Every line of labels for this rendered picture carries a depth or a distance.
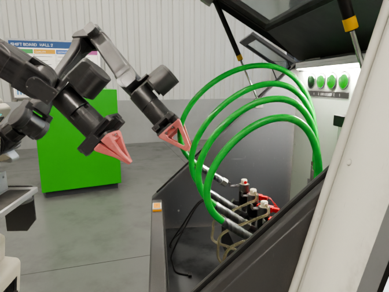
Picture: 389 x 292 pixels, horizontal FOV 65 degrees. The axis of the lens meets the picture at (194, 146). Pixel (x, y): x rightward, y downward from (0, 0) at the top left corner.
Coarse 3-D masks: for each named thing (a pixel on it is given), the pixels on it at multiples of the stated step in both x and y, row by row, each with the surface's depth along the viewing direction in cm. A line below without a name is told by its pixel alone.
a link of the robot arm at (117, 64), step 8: (88, 24) 108; (88, 32) 104; (96, 32) 105; (96, 40) 105; (104, 40) 103; (96, 48) 104; (104, 48) 100; (112, 48) 98; (104, 56) 97; (112, 56) 95; (120, 56) 93; (112, 64) 93; (120, 64) 90; (128, 64) 88; (112, 72) 93; (120, 72) 87; (136, 72) 88
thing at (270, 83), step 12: (264, 84) 71; (276, 84) 71; (288, 84) 72; (240, 96) 71; (300, 96) 72; (216, 108) 71; (192, 144) 72; (192, 156) 72; (192, 168) 73; (228, 204) 75
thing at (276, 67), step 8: (248, 64) 78; (256, 64) 78; (264, 64) 78; (272, 64) 78; (224, 72) 78; (232, 72) 77; (288, 72) 79; (216, 80) 77; (296, 80) 80; (208, 88) 78; (304, 88) 80; (200, 96) 78; (192, 104) 78; (312, 104) 82; (184, 112) 78; (184, 120) 79; (184, 152) 80; (312, 160) 86
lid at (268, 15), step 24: (240, 0) 97; (264, 0) 88; (288, 0) 80; (312, 0) 74; (360, 0) 61; (264, 24) 105; (288, 24) 90; (312, 24) 82; (336, 24) 75; (360, 24) 69; (288, 48) 110; (312, 48) 98; (336, 48) 88
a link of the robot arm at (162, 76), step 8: (128, 72) 84; (152, 72) 82; (160, 72) 79; (168, 72) 78; (120, 80) 83; (128, 80) 82; (136, 80) 81; (144, 80) 82; (152, 80) 79; (160, 80) 78; (168, 80) 78; (176, 80) 79; (128, 88) 81; (136, 88) 82; (152, 88) 85; (160, 88) 79; (168, 88) 80
